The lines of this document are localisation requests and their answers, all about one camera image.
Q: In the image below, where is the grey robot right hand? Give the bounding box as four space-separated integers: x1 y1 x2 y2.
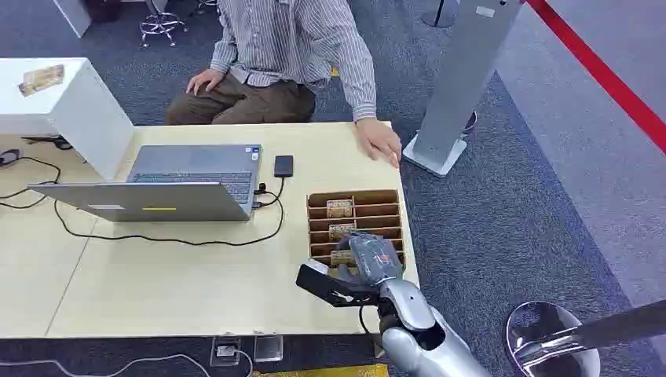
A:
337 232 405 289

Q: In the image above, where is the wooden card box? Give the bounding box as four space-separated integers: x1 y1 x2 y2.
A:
306 188 406 280

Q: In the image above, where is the person's left hand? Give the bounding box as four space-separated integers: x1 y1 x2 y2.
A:
354 117 403 170

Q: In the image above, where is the person's hand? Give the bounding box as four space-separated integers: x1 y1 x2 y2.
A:
354 117 403 170
185 68 226 97

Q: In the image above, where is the yellow floor mat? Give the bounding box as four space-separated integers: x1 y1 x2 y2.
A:
254 363 390 377

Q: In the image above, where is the black smartphone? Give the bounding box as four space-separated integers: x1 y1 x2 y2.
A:
273 154 295 179

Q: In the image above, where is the clear floor plate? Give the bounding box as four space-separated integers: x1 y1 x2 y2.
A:
253 335 285 364

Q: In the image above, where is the floor socket box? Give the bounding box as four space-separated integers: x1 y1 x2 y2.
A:
209 336 243 368

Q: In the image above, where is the grey laptop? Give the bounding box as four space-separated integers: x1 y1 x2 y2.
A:
27 144 263 224

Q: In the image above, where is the chrome stool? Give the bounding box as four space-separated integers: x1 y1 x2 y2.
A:
505 298 666 377

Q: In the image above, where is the grey metal pillar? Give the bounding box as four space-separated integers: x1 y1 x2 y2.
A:
402 0 525 178

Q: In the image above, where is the person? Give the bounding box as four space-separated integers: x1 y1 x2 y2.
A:
164 0 403 170

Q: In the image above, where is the person's right hand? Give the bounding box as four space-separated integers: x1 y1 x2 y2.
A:
185 68 226 97

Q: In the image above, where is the red barrier belt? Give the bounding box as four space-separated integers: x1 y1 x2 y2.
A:
524 0 666 156

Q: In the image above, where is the chrome swivel chair base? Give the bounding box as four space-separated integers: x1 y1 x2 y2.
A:
138 0 190 49

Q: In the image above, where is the white box partition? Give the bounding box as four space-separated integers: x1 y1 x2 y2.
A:
0 57 136 182

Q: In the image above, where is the card on white box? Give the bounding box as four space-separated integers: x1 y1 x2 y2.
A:
17 64 67 98

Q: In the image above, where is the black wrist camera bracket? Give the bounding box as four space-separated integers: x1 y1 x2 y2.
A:
295 259 382 309

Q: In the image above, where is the short black phone cable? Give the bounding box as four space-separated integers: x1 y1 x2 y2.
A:
254 177 287 210

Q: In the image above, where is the black laptop power cable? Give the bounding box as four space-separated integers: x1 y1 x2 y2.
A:
53 191 286 247

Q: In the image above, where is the white floor cable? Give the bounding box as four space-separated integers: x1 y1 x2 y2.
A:
0 349 255 377

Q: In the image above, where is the black cable with adapter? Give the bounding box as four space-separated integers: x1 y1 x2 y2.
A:
0 148 62 210

